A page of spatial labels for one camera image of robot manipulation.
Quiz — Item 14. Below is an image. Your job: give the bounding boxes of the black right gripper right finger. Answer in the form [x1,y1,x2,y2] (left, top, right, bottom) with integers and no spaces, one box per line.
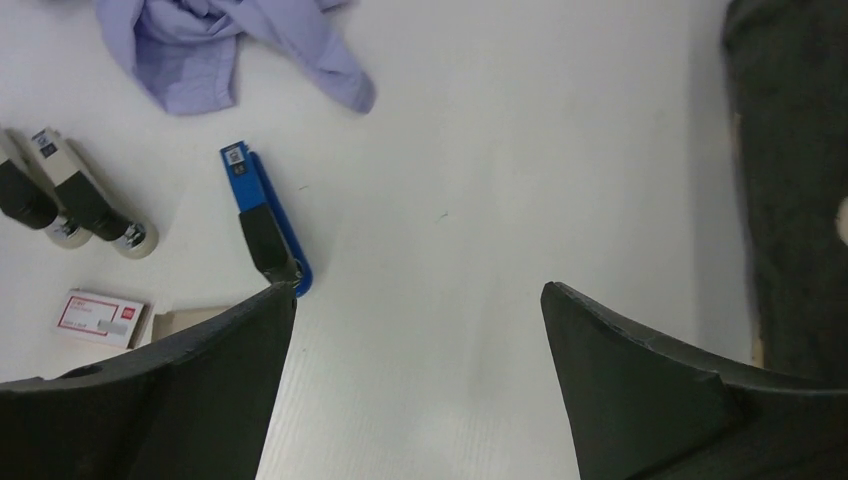
[541,282,847,479]

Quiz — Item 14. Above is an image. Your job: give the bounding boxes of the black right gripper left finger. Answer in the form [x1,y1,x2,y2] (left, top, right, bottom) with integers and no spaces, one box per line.
[1,284,297,479]

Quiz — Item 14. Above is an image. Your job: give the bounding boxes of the red white staple box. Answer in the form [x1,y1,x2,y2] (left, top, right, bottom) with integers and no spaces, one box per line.
[51,289,149,350]

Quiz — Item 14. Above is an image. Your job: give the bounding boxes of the blue stapler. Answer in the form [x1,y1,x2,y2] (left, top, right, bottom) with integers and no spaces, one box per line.
[219,141,314,298]

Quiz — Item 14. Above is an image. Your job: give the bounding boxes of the beige black stapler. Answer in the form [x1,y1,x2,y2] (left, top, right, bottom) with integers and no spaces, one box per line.
[28,127,159,260]
[1,127,92,249]

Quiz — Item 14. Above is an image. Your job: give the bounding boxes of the purple crumpled cloth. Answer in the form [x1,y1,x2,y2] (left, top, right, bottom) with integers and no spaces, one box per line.
[91,0,377,116]

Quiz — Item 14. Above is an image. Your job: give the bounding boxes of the black floral plush pillow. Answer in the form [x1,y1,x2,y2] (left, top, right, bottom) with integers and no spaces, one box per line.
[722,1,847,386]

